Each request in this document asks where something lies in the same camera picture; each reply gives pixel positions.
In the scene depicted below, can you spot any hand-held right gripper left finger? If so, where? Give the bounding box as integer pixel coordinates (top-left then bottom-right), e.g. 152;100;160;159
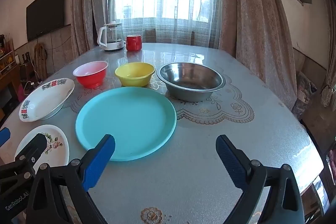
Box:
26;134;116;224

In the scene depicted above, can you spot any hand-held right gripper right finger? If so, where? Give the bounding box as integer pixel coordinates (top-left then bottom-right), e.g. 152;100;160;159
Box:
215;134;305;224

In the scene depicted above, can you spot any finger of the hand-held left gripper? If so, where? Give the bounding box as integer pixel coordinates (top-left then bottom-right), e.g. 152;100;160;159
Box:
0;133;48;195
0;127;11;147

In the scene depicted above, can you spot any small white floral plate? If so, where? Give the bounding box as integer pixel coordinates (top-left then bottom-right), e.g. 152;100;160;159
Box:
14;124;70;169

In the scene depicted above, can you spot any white plate red floral print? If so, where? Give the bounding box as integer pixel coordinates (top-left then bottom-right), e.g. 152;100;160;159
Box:
19;78;75;123

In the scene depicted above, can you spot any teal plastic plate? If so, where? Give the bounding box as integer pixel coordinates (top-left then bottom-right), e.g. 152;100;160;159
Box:
75;86;177;162

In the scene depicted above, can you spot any stainless steel bowl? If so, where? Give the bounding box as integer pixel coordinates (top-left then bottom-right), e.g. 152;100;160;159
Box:
156;62;226;102

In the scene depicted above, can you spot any red plastic bowl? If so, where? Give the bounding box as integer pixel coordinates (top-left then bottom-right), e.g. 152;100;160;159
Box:
73;61;109;89

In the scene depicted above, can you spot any yellow plastic bowl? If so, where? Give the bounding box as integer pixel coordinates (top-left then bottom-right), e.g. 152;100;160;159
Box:
115;62;156;87

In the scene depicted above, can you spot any cluttered wooden shelf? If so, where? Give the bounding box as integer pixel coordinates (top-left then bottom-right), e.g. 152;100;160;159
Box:
0;34;22;119

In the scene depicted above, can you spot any floral fabric bag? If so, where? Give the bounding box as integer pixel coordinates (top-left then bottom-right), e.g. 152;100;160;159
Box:
292;71;318;119

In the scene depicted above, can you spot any white glass electric kettle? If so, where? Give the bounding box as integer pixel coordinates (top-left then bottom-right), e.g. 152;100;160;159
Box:
97;21;126;52

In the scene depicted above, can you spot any red mug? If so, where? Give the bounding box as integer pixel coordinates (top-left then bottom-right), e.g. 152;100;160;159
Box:
126;34;143;52

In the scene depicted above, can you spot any beige patterned curtain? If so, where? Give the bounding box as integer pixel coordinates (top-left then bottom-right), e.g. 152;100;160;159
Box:
219;0;298;111
71;0;116;58

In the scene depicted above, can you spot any beige tied-back curtain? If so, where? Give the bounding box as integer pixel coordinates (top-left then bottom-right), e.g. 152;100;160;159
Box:
319;0;336;107

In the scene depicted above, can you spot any wooden chair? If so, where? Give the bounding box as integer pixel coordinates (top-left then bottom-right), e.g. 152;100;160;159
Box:
143;28;196;46

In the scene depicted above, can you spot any white sheer curtain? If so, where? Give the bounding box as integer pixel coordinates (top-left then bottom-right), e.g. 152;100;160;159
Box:
109;0;222;49

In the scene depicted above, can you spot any white charger cable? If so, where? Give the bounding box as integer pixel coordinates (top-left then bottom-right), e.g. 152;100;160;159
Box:
24;55;37;94

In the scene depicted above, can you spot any black wall television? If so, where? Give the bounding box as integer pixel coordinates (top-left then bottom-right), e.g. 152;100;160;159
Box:
26;0;66;42

